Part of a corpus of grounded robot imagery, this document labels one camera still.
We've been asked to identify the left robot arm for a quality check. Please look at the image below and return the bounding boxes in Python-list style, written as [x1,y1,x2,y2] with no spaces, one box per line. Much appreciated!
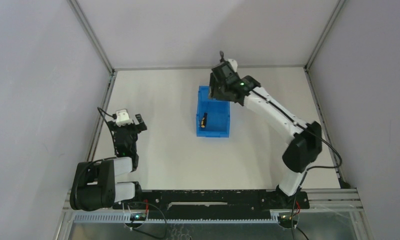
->
[69,110,147,212]

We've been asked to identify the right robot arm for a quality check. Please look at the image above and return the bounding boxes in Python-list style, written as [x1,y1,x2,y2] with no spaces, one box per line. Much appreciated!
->
[208,60,323,208]

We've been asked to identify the blue plastic bin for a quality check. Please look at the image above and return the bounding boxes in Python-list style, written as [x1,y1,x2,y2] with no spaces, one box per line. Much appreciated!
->
[196,85,231,138]

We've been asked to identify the left controller board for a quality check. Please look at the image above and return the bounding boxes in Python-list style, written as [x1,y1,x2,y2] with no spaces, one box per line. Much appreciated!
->
[130,213,147,222]

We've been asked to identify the controller board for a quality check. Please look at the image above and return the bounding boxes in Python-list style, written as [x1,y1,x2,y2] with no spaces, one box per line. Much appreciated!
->
[130,213,147,222]
[277,215,298,229]

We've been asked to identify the right controller board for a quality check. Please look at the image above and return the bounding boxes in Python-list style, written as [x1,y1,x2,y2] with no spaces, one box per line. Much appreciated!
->
[277,215,298,229]

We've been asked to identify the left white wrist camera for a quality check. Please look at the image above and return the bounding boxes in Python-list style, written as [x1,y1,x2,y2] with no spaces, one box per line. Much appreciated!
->
[115,109,134,127]

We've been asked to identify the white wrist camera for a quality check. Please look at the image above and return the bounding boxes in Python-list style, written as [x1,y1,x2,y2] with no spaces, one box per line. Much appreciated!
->
[227,58,238,72]
[115,109,134,127]

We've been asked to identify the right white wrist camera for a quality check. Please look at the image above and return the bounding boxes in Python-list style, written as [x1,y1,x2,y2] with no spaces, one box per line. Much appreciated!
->
[227,58,238,72]

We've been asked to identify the left aluminium frame rail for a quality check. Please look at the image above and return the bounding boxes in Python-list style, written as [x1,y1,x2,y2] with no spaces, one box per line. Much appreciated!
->
[85,70,117,162]

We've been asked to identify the aluminium frame rail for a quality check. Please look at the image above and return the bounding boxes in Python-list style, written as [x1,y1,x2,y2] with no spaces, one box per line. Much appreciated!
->
[85,70,117,162]
[303,67,352,189]

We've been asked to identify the white cable duct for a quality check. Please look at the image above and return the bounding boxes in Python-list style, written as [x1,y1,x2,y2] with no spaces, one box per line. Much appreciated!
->
[72,212,280,224]

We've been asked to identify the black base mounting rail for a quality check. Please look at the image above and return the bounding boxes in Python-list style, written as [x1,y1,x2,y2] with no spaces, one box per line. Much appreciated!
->
[112,189,310,221]

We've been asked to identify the right aluminium frame rail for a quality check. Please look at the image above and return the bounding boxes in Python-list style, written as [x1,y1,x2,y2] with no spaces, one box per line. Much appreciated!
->
[303,67,352,189]

